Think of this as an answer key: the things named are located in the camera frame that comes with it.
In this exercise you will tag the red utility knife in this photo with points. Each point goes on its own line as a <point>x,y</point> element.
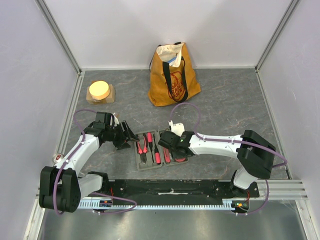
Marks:
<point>167,157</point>

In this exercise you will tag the red black pliers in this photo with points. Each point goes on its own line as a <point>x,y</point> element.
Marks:
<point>142,151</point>

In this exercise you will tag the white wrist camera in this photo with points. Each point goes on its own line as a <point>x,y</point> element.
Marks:
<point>115,121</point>
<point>177,128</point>

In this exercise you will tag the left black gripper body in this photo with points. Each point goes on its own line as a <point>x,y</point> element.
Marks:
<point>118,136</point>

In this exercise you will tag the red tape measure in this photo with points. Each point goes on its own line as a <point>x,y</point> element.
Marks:
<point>181,160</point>

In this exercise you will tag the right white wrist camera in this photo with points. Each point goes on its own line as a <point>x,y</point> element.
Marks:
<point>177,128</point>

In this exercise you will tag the red phillips screwdriver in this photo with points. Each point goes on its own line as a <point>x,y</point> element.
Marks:
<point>156,152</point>

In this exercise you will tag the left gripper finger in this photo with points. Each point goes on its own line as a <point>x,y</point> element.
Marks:
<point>122,145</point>
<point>129,136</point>

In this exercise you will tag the yellow tote bag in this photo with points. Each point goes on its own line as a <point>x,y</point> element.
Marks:
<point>172,77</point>

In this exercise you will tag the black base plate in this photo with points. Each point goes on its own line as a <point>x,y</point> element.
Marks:
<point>175,191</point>

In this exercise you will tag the grey plastic tool case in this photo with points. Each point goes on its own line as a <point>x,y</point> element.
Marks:
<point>152,164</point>

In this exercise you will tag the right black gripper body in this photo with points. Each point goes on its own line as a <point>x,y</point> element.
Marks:
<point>165,139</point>

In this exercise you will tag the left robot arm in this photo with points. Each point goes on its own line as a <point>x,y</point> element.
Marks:
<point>61,189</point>

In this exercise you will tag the red flathead screwdriver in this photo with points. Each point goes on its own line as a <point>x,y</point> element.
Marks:
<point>150,144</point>

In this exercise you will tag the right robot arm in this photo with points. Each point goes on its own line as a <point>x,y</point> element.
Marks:
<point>255,154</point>

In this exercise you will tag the grey cable duct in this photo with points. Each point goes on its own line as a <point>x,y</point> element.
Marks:
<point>103,204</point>

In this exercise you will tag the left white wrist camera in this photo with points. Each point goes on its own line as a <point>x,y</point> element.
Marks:
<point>115,121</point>

